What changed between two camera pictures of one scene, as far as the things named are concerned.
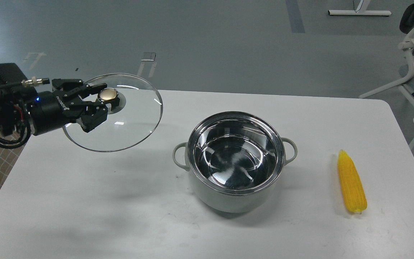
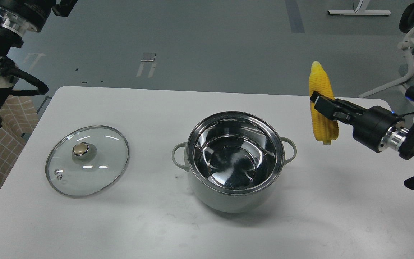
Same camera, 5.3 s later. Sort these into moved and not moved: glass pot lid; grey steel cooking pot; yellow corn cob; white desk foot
Moved: yellow corn cob; glass pot lid
Not moved: white desk foot; grey steel cooking pot
